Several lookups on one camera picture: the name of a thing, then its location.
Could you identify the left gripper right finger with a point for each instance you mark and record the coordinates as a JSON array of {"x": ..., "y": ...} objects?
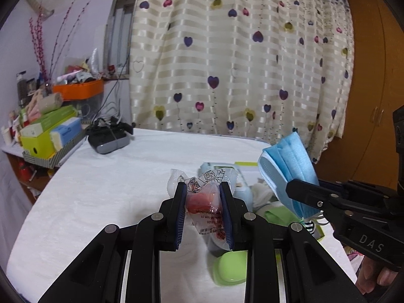
[{"x": 247, "y": 231}]

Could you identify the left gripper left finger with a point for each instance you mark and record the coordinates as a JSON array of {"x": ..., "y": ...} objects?
[{"x": 160, "y": 232}]

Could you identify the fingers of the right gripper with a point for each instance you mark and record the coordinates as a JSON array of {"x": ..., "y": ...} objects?
[{"x": 326, "y": 198}]

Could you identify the black white striped sock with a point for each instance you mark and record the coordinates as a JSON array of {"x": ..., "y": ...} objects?
[{"x": 310, "y": 226}]

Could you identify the clear packet with red item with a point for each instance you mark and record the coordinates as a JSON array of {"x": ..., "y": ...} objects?
[{"x": 203, "y": 202}]

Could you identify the blue face mask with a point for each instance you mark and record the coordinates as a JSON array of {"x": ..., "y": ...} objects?
[{"x": 283, "y": 162}]

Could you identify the right human hand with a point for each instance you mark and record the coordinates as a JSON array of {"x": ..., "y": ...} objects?
[{"x": 372, "y": 274}]

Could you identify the blue wet wipes pack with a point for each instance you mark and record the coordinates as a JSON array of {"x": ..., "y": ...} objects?
[{"x": 239, "y": 186}]

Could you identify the wooden wardrobe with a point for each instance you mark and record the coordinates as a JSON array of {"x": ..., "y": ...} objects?
[{"x": 366, "y": 152}]

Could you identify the black grey VR headset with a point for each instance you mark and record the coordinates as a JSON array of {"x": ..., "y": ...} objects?
[{"x": 108, "y": 136}]

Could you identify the striped cardboard tray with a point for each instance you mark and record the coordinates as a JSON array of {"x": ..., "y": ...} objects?
[{"x": 58, "y": 158}]

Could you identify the wooden side shelf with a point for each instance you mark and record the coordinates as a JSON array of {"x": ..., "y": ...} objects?
[{"x": 32, "y": 177}]

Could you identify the blue tissue pack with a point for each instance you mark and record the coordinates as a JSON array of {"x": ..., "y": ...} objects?
[{"x": 68, "y": 130}]

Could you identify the yellow green cardboard box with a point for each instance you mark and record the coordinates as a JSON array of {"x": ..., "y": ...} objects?
[{"x": 35, "y": 137}]

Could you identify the orange tray with clutter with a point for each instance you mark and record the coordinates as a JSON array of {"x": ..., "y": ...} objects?
[{"x": 78, "y": 85}]

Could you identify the heart patterned cream curtain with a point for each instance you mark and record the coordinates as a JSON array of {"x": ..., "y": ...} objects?
[{"x": 259, "y": 69}]

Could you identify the beige rolled cloth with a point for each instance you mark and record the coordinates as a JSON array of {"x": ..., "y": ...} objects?
[{"x": 44, "y": 104}]

